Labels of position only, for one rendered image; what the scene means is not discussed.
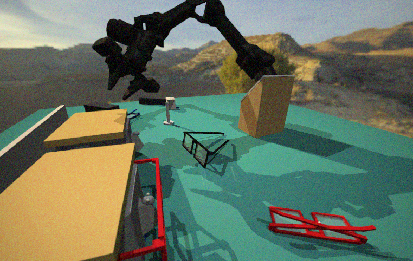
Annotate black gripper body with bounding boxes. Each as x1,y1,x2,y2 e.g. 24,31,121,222
92,36,160,93

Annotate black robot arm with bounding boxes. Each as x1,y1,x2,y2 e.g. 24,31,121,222
106,0,277,83

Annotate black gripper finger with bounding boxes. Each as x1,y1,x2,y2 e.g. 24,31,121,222
105,57,127,90
122,80,149,100

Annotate black glasses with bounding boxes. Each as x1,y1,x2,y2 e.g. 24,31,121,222
182,132,229,168

